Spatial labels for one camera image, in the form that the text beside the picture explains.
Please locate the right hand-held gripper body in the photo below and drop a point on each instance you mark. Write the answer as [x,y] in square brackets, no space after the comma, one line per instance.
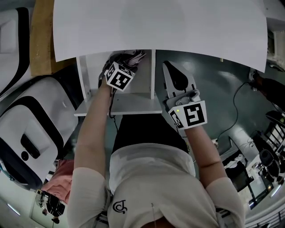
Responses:
[191,113]

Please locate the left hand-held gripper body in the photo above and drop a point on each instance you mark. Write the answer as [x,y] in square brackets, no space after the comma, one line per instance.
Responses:
[120,76]

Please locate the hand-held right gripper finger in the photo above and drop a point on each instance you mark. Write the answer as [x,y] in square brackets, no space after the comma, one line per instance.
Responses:
[189,78]
[169,84]

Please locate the white desk drawer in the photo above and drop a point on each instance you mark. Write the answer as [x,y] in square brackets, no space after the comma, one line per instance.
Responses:
[138,104]

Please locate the person's left forearm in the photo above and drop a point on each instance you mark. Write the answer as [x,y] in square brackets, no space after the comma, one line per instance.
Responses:
[91,133]

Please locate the person's right forearm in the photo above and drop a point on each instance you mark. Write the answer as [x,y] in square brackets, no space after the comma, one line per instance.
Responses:
[204,153]

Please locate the white desk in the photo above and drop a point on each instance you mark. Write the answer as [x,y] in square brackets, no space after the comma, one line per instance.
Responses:
[155,26]

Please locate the person's right hand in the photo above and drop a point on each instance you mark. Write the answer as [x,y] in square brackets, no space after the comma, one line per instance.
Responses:
[189,96]

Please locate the person's black shorts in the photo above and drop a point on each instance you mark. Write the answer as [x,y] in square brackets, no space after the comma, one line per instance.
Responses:
[144,133]

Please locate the person's beige shirt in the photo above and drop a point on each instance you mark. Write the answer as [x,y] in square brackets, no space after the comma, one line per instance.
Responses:
[155,189]

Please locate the brown cardboard box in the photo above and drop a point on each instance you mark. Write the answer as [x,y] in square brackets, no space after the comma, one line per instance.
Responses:
[42,37]

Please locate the black office chair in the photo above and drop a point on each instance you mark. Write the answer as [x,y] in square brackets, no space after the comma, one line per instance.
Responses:
[270,160]

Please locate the white black robot cyan strip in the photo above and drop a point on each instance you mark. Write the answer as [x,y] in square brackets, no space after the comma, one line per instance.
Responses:
[33,124]

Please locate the white black service robot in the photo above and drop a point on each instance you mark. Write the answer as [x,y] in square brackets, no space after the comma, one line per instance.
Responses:
[11,44]

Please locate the pink quilted cushion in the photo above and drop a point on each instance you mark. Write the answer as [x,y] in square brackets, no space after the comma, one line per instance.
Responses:
[60,178]

